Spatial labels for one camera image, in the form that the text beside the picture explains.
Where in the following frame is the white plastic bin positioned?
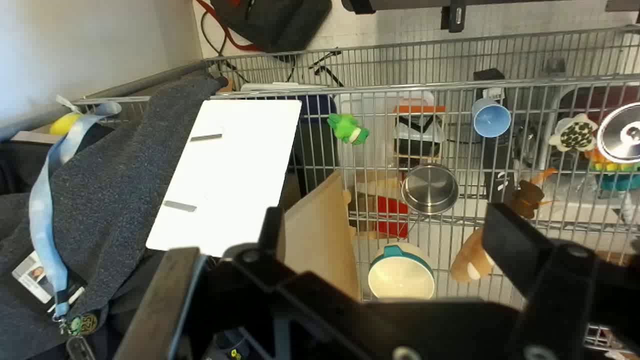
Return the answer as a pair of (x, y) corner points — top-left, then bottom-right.
(333, 88), (404, 202)

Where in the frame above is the grey wire rack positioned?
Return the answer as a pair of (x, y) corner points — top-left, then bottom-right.
(72, 23), (640, 310)

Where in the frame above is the teal dish with cream inside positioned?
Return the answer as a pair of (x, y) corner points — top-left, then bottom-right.
(365, 241), (438, 301)

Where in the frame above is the tan cardboard box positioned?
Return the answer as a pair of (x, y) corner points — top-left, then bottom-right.
(275, 169), (364, 301)

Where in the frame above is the white container with orange lid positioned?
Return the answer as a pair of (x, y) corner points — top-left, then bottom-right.
(392, 97), (447, 164)

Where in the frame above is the light blue lanyard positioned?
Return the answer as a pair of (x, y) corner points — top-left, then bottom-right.
(26, 97), (125, 322)

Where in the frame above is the key bunch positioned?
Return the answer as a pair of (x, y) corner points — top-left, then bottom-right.
(54, 310), (102, 360)

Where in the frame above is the yellow round object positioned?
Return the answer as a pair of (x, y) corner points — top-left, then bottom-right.
(48, 109), (84, 140)

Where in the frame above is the dark blue bin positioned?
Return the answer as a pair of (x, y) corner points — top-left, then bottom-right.
(298, 92), (340, 127)

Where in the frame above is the white ID badge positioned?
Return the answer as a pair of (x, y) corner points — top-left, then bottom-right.
(9, 249), (56, 306)

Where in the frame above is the blue cup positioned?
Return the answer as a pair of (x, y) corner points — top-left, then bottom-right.
(470, 96), (514, 140)

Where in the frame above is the brown toy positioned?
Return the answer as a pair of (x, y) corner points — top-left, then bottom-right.
(502, 165), (559, 222)

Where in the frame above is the white flat board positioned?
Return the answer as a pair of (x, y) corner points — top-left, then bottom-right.
(143, 97), (303, 259)

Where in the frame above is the stainless steel bowl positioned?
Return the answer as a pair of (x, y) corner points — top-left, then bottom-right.
(402, 164), (461, 215)

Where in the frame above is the black bag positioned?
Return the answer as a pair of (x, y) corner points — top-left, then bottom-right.
(207, 0), (333, 53)

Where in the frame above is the grey fabric jacket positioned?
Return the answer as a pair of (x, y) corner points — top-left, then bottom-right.
(0, 67), (226, 360)

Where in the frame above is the white patterned pot holder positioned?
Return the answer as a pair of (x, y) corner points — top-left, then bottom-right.
(546, 111), (600, 153)

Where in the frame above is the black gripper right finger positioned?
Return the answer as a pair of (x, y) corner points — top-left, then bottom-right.
(479, 202), (640, 360)

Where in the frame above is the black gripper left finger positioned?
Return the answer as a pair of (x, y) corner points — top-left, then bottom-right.
(111, 244), (375, 360)

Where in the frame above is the silver metal lid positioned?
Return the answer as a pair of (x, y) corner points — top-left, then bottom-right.
(593, 100), (640, 165)

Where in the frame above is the rainbow coloured toy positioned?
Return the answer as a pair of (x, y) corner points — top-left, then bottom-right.
(587, 148), (640, 194)

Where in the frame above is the black overhead bar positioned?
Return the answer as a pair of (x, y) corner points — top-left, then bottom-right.
(340, 0), (640, 34)

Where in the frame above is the green plush toy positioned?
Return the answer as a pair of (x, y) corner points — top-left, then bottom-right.
(325, 111), (371, 145)

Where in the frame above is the red cable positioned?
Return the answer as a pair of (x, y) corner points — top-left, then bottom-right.
(193, 0), (263, 56)

